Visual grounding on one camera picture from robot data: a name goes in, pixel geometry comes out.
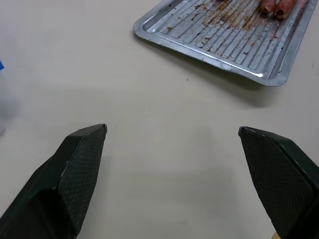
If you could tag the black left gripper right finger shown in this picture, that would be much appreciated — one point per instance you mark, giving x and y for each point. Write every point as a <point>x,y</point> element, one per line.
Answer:
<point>281,179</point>

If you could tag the reddish brown sausage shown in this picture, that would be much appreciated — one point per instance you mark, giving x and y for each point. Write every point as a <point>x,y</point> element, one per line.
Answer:
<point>268,5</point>
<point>284,8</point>

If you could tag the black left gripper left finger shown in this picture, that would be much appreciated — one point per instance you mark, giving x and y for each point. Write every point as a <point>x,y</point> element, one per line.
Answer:
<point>57,184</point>

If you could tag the blue tape piece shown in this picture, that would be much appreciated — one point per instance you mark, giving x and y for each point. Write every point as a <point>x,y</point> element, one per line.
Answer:
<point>1,65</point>

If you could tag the ribbed metal baking tray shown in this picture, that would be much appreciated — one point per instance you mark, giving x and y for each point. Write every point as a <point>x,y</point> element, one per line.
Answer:
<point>219,37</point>

